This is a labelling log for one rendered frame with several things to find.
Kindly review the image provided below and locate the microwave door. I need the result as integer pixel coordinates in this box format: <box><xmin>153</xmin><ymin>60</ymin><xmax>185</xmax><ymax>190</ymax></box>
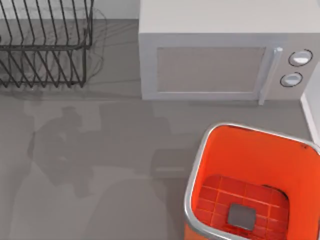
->
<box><xmin>139</xmin><ymin>33</ymin><xmax>285</xmax><ymax>101</ymax></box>

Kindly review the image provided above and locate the orange bin with metal rim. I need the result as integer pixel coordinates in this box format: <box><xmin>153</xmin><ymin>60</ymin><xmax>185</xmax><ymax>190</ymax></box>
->
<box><xmin>183</xmin><ymin>121</ymin><xmax>320</xmax><ymax>240</ymax></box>

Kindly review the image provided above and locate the pale microwave oven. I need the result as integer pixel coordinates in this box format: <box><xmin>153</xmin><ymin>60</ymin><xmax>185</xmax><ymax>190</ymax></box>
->
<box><xmin>138</xmin><ymin>0</ymin><xmax>320</xmax><ymax>106</ymax></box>

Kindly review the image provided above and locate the grey square block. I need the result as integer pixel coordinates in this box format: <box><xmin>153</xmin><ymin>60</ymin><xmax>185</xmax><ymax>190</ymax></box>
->
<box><xmin>227</xmin><ymin>202</ymin><xmax>257</xmax><ymax>231</ymax></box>

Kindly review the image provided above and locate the small microwave knob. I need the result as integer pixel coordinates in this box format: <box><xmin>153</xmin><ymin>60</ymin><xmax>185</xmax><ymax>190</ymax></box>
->
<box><xmin>279</xmin><ymin>72</ymin><xmax>304</xmax><ymax>88</ymax></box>

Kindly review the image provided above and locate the large microwave knob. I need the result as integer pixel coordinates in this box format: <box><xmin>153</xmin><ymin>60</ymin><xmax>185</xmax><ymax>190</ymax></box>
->
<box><xmin>288</xmin><ymin>49</ymin><xmax>314</xmax><ymax>67</ymax></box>

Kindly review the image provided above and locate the black wire dish rack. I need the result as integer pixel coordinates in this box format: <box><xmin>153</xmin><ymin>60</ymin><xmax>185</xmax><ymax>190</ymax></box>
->
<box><xmin>0</xmin><ymin>0</ymin><xmax>95</xmax><ymax>89</ymax></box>

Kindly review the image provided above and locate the metal microwave door handle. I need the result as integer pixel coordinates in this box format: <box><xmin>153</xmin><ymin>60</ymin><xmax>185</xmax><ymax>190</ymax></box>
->
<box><xmin>258</xmin><ymin>46</ymin><xmax>284</xmax><ymax>106</ymax></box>

